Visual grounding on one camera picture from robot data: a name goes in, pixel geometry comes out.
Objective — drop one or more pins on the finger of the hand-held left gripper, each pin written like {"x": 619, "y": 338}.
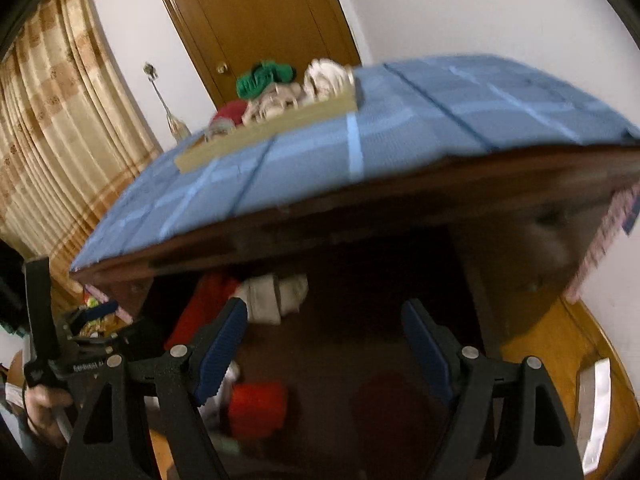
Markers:
{"x": 110, "y": 340}
{"x": 100, "y": 310}

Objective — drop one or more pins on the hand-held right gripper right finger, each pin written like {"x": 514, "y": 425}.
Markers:
{"x": 425, "y": 350}

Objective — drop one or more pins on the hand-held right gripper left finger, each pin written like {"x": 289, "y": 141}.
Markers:
{"x": 222, "y": 350}

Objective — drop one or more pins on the bright red underwear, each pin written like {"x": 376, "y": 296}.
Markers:
{"x": 257, "y": 407}
{"x": 210, "y": 300}

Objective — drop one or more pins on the dark wooden drawer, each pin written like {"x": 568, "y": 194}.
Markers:
{"x": 350, "y": 320}

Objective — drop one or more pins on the dark red underwear grey waistband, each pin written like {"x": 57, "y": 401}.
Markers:
{"x": 230, "y": 112}

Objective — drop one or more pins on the green underwear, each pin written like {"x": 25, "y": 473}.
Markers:
{"x": 255, "y": 85}

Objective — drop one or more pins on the person's left forearm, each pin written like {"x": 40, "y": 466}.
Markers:
{"x": 15, "y": 412}

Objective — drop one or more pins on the person's left hand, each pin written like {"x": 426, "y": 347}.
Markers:
{"x": 45, "y": 405}

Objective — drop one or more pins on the silver metal strip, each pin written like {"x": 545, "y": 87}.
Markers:
{"x": 595, "y": 400}

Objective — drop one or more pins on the glass bottle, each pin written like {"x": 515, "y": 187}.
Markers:
{"x": 176, "y": 125}

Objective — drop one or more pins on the beige patterned curtain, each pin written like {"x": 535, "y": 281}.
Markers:
{"x": 65, "y": 110}

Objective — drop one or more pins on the blue plaid cloth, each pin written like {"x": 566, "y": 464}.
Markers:
{"x": 425, "y": 110}

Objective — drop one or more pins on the brass door knob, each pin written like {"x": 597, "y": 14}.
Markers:
{"x": 221, "y": 66}

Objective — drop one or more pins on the brown wooden door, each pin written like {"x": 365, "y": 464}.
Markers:
{"x": 260, "y": 20}

